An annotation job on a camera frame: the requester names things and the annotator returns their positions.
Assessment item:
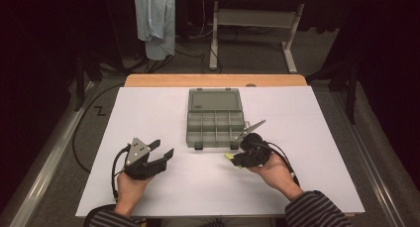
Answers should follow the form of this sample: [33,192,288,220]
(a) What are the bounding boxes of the black floor cable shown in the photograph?
[98,53,176,75]
[71,82,126,174]

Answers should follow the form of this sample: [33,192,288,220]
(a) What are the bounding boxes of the wooden table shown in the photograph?
[123,73,309,88]

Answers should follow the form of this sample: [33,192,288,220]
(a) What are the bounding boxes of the hand-held gripper black cable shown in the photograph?
[110,144,132,202]
[252,140,301,187]

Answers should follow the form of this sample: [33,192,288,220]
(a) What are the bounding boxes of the white table cover sheet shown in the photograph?
[74,85,366,219]

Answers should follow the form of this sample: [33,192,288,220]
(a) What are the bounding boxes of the metal floor rail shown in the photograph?
[330,87,406,227]
[9,81,96,227]

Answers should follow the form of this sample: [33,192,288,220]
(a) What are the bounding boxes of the white frame desk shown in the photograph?
[208,0,350,74]

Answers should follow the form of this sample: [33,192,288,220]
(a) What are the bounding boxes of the person's left hand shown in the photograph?
[114,170,155,218]

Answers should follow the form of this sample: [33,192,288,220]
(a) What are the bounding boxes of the left hand-held gripper black cable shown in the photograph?
[110,144,132,202]

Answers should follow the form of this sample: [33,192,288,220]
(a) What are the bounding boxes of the lime green plastic clip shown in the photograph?
[225,152,244,170]

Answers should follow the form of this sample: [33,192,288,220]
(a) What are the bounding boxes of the black stand legs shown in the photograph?
[305,59,362,125]
[72,50,104,113]

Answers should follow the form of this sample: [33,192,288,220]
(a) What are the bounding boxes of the light blue hanging cloth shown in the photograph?
[133,0,176,61]

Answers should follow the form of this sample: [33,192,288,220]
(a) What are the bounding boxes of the right hand-held gripper black cable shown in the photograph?
[252,140,301,187]

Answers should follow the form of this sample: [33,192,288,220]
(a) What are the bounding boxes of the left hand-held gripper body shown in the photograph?
[123,137,167,181]

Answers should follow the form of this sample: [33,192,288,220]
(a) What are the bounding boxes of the grey translucent plastic compartment box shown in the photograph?
[185,87,247,151]

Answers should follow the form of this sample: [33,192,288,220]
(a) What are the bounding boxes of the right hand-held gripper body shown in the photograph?
[236,119,275,169]

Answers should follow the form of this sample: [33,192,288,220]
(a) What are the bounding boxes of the person's right hand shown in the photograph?
[247,153,303,202]

